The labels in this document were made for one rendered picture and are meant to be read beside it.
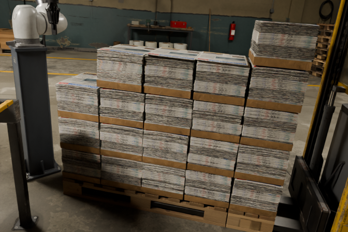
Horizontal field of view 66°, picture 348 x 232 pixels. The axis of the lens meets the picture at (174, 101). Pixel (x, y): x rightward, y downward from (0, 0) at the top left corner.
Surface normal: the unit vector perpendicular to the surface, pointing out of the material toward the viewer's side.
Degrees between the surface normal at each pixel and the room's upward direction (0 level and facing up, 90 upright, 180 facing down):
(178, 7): 90
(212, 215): 90
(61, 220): 0
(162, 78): 90
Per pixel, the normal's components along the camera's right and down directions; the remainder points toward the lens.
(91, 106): -0.20, 0.30
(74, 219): 0.07, -0.95
